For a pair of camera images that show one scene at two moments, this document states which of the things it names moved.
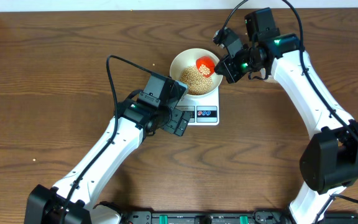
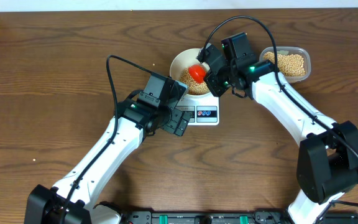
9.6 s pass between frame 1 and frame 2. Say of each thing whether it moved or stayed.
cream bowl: stayed
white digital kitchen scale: stayed
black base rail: stayed
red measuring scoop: moved
